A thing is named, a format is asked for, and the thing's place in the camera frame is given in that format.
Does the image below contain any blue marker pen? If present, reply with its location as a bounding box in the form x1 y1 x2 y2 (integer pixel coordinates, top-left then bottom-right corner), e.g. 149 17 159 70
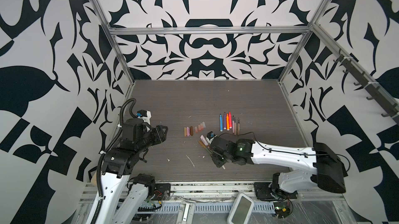
219 114 224 132

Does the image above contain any white plastic clip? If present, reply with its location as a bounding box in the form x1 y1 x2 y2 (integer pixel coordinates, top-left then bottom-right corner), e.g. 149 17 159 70
176 202 195 224

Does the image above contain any green cap beige pen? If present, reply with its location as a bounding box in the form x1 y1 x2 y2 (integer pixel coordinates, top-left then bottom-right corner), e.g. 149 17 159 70
206 148 226 170

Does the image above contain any pink-red marker pen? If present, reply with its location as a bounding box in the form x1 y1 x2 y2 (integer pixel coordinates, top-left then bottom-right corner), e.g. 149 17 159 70
229 112 233 130

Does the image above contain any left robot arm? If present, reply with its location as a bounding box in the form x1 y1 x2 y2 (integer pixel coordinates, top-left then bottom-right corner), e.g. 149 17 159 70
86 118 168 224

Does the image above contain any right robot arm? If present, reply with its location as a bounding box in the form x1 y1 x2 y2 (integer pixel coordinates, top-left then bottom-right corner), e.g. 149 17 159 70
206 132 348 194

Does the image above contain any gold cap green pen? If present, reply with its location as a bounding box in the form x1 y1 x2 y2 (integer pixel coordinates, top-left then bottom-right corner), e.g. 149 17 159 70
198 140 213 155

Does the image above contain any black corrugated cable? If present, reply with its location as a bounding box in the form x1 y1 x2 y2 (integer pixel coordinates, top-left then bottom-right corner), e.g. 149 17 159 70
90 98 138 224

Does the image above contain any black coat hook rail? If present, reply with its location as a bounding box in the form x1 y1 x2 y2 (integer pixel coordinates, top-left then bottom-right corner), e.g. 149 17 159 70
334 50 399 125

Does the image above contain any purple marker pen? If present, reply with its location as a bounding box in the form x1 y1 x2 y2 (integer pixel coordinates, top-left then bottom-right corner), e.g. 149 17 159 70
222 112 227 130

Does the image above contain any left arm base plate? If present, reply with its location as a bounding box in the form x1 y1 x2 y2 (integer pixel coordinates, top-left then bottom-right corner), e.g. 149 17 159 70
153 183 171 201

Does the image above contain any orange marker pen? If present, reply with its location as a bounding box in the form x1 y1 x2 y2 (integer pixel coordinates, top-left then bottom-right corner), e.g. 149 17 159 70
225 113 230 130

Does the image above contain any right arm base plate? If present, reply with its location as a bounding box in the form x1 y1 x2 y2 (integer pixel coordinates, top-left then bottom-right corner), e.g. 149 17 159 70
254 182 298 201

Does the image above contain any small circuit board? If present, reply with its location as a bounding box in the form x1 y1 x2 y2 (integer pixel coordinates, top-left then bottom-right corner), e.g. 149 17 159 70
273 201 294 219

